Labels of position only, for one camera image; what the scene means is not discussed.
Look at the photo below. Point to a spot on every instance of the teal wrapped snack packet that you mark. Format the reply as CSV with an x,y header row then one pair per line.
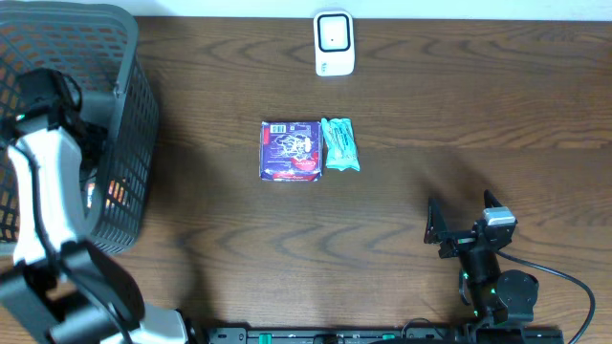
x,y
339,137

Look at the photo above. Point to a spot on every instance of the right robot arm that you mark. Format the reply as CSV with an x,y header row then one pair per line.
x,y
499,297

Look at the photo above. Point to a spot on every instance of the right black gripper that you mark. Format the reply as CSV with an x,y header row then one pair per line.
x,y
436,232

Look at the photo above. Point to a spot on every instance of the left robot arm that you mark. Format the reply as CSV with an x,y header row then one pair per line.
x,y
62,288

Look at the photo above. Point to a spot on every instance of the orange Top snack bar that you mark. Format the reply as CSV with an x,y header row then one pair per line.
x,y
116,194

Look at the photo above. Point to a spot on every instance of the black mounting rail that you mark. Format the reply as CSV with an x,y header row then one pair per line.
x,y
418,333

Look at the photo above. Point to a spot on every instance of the white barcode scanner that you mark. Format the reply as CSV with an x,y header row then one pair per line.
x,y
334,39

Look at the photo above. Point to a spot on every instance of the purple square snack packet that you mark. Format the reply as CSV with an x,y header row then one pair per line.
x,y
290,151

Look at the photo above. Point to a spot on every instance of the grey plastic mesh basket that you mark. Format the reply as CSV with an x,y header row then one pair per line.
x,y
96,46

